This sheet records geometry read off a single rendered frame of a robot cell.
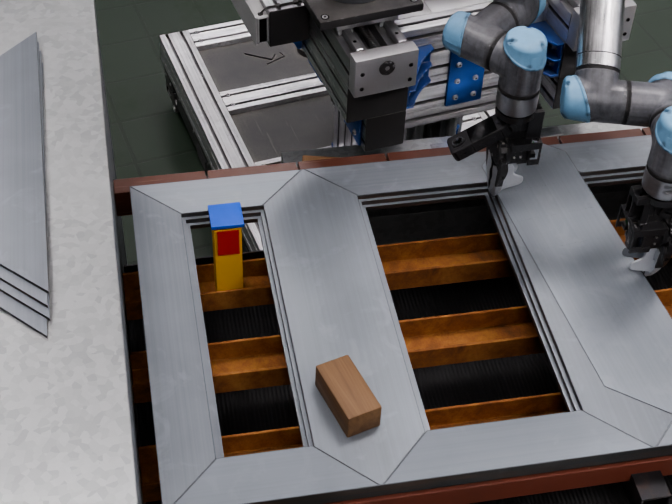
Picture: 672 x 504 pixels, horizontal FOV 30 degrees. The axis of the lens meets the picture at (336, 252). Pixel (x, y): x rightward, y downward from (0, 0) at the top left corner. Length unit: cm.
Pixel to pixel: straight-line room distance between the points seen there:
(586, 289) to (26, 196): 98
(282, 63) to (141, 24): 71
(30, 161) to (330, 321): 57
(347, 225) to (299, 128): 123
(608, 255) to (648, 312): 15
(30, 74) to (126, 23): 201
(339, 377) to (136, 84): 218
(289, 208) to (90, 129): 40
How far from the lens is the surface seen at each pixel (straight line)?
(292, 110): 360
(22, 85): 232
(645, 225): 221
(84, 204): 209
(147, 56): 417
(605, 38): 218
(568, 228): 239
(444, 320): 236
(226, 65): 376
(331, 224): 233
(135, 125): 390
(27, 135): 220
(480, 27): 225
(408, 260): 251
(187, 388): 208
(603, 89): 215
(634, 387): 215
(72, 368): 186
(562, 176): 249
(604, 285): 230
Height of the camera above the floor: 246
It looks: 45 degrees down
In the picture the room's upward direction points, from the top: 3 degrees clockwise
